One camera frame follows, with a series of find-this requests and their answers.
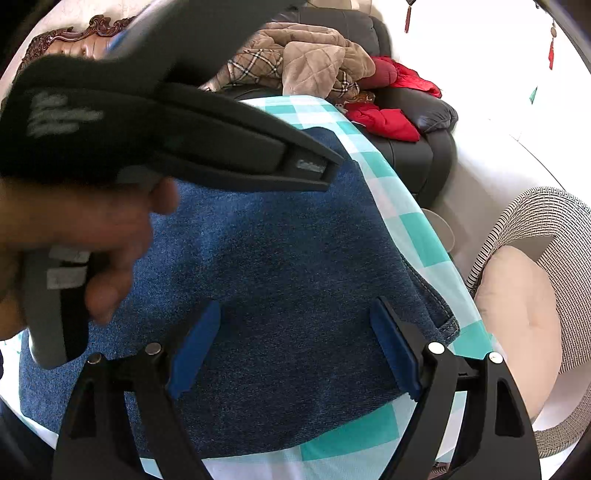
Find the beige quilted plaid blanket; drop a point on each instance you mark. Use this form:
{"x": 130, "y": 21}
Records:
{"x": 304, "y": 60}

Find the person's left hand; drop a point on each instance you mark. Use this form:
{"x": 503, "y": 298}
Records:
{"x": 69, "y": 212}

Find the teal white checkered tablecloth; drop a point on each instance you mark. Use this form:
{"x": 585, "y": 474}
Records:
{"x": 351, "y": 438}

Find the black leather sofa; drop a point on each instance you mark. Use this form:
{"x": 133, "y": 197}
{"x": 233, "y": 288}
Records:
{"x": 415, "y": 157}

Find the tufted brown leather headboard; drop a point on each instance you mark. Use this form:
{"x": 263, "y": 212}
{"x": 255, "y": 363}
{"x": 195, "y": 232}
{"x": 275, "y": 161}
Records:
{"x": 60, "y": 39}

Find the red hanging tassel ornament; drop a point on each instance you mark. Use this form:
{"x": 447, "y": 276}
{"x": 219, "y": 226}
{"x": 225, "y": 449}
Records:
{"x": 551, "y": 48}
{"x": 408, "y": 18}

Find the woven wicker chair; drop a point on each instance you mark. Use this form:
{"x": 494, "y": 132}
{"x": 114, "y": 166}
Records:
{"x": 568, "y": 277}

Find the blue denim pants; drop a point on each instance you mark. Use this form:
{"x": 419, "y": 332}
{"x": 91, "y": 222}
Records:
{"x": 277, "y": 258}

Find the green wall sticker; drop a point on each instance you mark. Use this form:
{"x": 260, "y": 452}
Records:
{"x": 533, "y": 94}

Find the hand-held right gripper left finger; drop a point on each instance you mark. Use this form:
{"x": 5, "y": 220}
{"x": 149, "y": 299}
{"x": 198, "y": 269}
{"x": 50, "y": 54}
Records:
{"x": 196, "y": 341}

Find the red jacket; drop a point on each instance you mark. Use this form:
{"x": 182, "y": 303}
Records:
{"x": 406, "y": 76}
{"x": 383, "y": 121}

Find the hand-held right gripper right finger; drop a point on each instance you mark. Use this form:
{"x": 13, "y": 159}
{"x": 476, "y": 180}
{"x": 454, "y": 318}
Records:
{"x": 392, "y": 346}

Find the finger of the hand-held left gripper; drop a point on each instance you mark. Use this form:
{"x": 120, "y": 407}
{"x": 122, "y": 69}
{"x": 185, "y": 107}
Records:
{"x": 194, "y": 32}
{"x": 240, "y": 147}

